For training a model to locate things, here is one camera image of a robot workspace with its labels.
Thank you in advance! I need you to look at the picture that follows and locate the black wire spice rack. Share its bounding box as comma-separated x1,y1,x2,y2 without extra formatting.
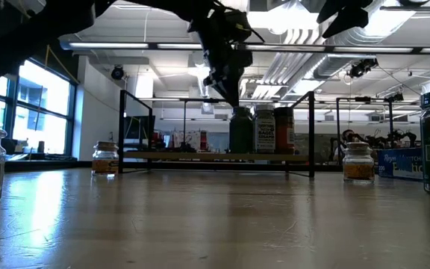
116,89,316,179

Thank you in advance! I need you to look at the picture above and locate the black track light cluster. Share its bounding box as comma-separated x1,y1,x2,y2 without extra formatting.
347,58,379,79

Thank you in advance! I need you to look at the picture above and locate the red background cabinet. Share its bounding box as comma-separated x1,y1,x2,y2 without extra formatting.
151,130,164,152

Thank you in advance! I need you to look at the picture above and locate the dark background monitor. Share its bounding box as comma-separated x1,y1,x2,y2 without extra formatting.
124,115,156,142

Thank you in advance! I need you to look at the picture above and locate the overhead LED light bar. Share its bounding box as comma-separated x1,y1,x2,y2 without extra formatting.
60,40,430,54

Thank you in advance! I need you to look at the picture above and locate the silver ventilation duct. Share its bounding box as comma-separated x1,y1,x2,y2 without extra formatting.
237,0,421,102

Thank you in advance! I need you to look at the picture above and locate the blue plastic wrap box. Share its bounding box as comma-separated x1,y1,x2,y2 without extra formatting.
377,147,424,183

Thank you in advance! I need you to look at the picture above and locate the large window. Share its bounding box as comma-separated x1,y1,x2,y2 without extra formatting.
0,55,78,160

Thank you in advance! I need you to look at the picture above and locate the black lid spice jar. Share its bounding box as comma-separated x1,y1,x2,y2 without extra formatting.
273,107,296,155

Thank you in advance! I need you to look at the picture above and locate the black background stand frame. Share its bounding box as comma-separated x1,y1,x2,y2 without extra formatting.
336,95,405,165

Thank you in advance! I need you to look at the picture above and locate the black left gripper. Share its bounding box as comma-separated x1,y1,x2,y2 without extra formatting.
188,7,255,108

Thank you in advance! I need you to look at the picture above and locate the person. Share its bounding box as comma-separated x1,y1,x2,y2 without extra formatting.
333,129,355,164

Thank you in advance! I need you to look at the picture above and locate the white lid bagel seasoning jar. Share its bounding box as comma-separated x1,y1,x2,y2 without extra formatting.
254,104,276,155

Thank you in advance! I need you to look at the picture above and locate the black metal table frame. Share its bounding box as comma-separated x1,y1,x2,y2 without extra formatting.
4,159,343,173

